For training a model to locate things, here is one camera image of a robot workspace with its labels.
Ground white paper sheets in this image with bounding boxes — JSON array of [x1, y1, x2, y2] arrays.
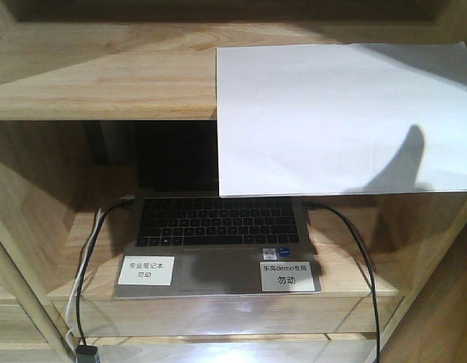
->
[[216, 43, 467, 197]]

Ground grey open laptop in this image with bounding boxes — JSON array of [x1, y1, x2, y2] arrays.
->
[[115, 120, 321, 299]]

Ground white label right on laptop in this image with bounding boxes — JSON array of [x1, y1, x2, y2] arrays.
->
[[260, 261, 317, 293]]

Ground white label on laptop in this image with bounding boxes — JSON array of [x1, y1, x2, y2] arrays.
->
[[118, 256, 175, 286], [260, 261, 317, 293]]

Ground white label left on laptop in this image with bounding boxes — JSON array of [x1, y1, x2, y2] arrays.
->
[[118, 256, 175, 286]]

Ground wooden shelf unit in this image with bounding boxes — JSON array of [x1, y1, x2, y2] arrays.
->
[[0, 1, 467, 362]]

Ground grey adapter box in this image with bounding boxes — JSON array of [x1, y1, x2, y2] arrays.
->
[[75, 344, 101, 363]]

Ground black cable right of laptop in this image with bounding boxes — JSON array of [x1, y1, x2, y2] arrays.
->
[[303, 202, 382, 363]]

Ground black cable of laptop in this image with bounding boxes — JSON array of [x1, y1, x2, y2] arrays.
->
[[75, 199, 133, 341], [303, 202, 382, 363]]

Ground white cable left of laptop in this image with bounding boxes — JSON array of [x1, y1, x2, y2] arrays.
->
[[65, 194, 136, 355]]

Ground black cable left of laptop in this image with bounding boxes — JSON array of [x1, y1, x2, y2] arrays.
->
[[75, 199, 133, 341]]

